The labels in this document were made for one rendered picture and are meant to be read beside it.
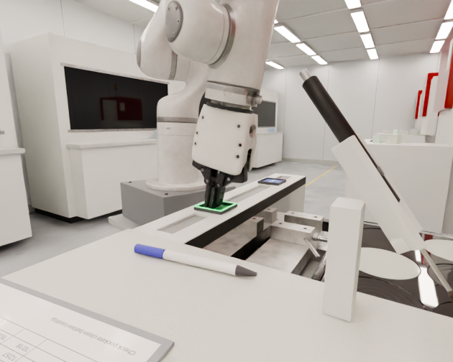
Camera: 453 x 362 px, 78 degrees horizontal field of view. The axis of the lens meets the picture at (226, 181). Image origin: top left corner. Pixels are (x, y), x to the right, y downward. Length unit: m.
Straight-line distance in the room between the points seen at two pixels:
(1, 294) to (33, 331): 0.07
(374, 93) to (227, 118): 8.03
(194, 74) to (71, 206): 2.94
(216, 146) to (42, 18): 4.30
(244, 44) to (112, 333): 0.36
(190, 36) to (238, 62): 0.08
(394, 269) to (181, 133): 0.58
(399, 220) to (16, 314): 0.27
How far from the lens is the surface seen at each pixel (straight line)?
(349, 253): 0.22
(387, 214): 0.21
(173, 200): 0.73
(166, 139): 0.81
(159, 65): 0.82
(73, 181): 3.54
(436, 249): 0.60
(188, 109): 0.81
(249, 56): 0.43
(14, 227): 3.15
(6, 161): 3.04
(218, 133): 0.44
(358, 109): 8.42
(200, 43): 0.39
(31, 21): 4.58
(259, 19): 0.44
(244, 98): 0.42
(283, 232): 0.57
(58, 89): 3.51
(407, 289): 0.45
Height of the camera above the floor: 1.10
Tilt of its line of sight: 11 degrees down
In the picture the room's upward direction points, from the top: straight up
